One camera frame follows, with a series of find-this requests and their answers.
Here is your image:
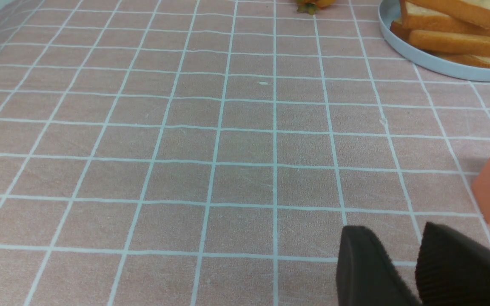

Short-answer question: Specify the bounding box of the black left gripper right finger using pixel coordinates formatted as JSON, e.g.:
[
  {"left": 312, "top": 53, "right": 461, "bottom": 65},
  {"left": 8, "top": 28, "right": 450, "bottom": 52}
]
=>
[{"left": 415, "top": 221, "right": 490, "bottom": 306}]

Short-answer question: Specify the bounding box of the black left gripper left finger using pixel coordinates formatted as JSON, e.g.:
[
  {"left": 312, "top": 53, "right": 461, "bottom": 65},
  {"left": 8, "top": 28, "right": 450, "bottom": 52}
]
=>
[{"left": 336, "top": 225, "right": 422, "bottom": 306}]

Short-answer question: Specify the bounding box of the light blue bread plate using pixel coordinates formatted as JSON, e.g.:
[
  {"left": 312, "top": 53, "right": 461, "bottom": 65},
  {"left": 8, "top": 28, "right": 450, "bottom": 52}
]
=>
[{"left": 378, "top": 0, "right": 490, "bottom": 82}]

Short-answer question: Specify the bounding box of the pink checkered tablecloth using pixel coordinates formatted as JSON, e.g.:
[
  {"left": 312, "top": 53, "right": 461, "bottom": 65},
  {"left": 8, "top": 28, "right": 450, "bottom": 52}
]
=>
[{"left": 0, "top": 0, "right": 490, "bottom": 306}]

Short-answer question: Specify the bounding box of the red yellow pomegranate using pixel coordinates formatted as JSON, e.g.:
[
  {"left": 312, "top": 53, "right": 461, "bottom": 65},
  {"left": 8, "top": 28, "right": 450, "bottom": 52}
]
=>
[{"left": 296, "top": 0, "right": 336, "bottom": 15}]

